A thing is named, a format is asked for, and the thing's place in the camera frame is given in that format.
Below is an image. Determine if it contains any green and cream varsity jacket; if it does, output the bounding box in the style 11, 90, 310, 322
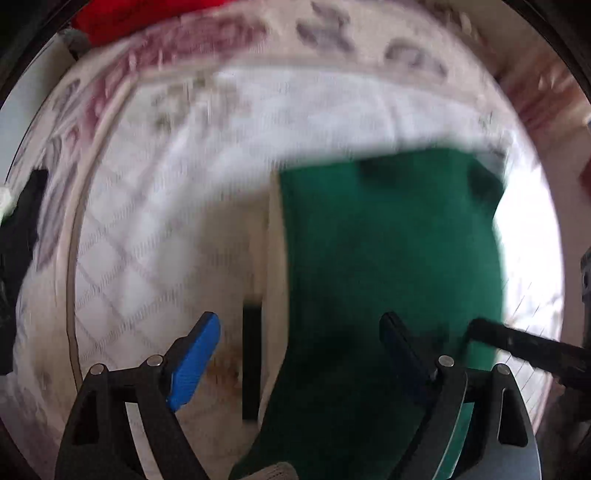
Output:
230, 147, 509, 480

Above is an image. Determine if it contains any quilted floral bordered mat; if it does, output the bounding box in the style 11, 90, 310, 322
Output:
67, 58, 570, 480

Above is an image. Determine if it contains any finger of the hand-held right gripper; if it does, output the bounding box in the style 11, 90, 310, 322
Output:
468, 318, 591, 389

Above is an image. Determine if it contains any red duvet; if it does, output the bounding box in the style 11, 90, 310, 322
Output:
73, 0, 234, 48

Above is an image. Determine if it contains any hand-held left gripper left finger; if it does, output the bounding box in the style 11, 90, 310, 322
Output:
55, 311, 222, 480

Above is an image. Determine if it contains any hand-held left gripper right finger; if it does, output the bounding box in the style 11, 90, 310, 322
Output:
379, 311, 541, 480

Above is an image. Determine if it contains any bed with floral bedspread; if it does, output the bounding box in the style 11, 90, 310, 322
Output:
0, 0, 573, 462

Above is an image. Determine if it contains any black and white coat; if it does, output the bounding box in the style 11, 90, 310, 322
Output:
0, 168, 51, 376

